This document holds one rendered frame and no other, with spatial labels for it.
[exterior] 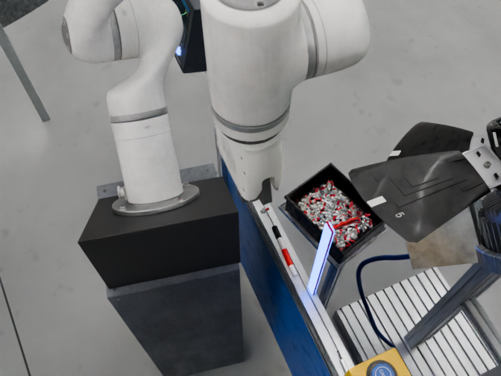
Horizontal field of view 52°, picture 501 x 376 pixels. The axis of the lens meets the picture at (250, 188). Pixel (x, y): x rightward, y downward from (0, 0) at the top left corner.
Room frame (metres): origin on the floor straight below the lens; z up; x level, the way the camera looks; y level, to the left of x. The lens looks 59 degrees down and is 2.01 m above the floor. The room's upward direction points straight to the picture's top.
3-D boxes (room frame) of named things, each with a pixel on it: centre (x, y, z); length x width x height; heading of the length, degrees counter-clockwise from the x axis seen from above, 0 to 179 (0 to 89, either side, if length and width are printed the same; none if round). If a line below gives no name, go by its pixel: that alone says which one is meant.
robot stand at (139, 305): (0.55, 0.20, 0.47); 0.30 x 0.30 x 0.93; 13
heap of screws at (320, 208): (0.64, -0.22, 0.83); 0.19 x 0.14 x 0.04; 39
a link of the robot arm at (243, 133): (0.36, 0.00, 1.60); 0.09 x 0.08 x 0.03; 23
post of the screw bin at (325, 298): (0.58, -0.26, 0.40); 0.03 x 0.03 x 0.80; 38
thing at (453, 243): (0.51, -0.43, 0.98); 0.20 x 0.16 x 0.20; 23
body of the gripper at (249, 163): (0.35, 0.00, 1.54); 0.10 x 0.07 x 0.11; 23
